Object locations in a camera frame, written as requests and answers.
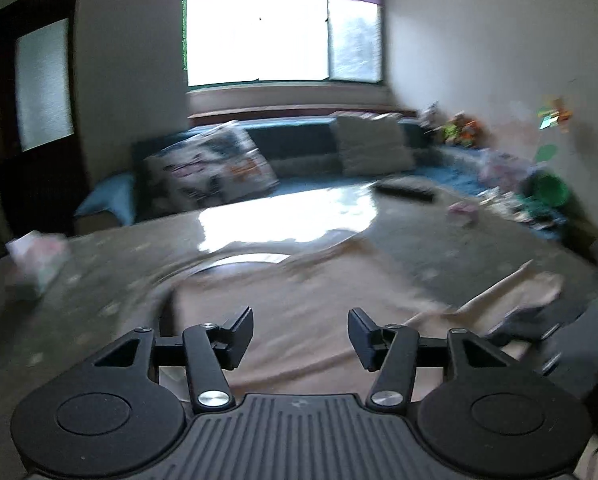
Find cream sweatshirt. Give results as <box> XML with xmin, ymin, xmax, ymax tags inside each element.
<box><xmin>174</xmin><ymin>237</ymin><xmax>564</xmax><ymax>396</ymax></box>

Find round black induction cooktop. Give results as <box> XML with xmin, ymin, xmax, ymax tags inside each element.
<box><xmin>114</xmin><ymin>249</ymin><xmax>293</xmax><ymax>340</ymax></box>

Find green plastic basket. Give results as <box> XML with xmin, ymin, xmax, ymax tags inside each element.
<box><xmin>524</xmin><ymin>171</ymin><xmax>571</xmax><ymax>208</ymax></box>

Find clear plastic storage box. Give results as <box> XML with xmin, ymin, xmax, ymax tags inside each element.
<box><xmin>478</xmin><ymin>148</ymin><xmax>534</xmax><ymax>192</ymax></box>

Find black remote control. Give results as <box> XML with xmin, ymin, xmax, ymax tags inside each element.
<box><xmin>372</xmin><ymin>179</ymin><xmax>437</xmax><ymax>204</ymax></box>

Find teal corner sofa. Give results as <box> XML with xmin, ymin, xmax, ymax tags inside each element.
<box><xmin>73</xmin><ymin>114</ymin><xmax>570</xmax><ymax>241</ymax></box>

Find butterfly print pillow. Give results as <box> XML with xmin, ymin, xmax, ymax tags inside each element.
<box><xmin>145</xmin><ymin>122</ymin><xmax>278</xmax><ymax>212</ymax></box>

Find tissue box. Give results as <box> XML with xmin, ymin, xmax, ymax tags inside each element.
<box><xmin>5</xmin><ymin>231</ymin><xmax>70</xmax><ymax>301</ymax></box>

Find orange plush toy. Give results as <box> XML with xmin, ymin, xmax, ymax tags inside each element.
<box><xmin>459</xmin><ymin>119</ymin><xmax>482</xmax><ymax>148</ymax></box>

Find plain beige pillow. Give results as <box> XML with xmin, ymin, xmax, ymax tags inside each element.
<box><xmin>331</xmin><ymin>115</ymin><xmax>416</xmax><ymax>177</ymax></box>

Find yellow plush toy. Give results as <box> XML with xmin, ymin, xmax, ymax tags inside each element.
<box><xmin>442</xmin><ymin>113</ymin><xmax>467</xmax><ymax>145</ymax></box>

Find colourful paper pinwheel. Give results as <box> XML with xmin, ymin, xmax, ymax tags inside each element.
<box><xmin>534</xmin><ymin>96</ymin><xmax>573</xmax><ymax>164</ymax></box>

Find black white plush toy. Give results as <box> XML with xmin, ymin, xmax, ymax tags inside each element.
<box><xmin>419</xmin><ymin>102</ymin><xmax>443</xmax><ymax>131</ymax></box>

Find dark wooden door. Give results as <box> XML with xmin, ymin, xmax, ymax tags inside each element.
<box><xmin>0</xmin><ymin>0</ymin><xmax>90</xmax><ymax>237</ymax></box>

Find green framed window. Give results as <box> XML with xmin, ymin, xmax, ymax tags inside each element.
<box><xmin>182</xmin><ymin>0</ymin><xmax>383</xmax><ymax>88</ymax></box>

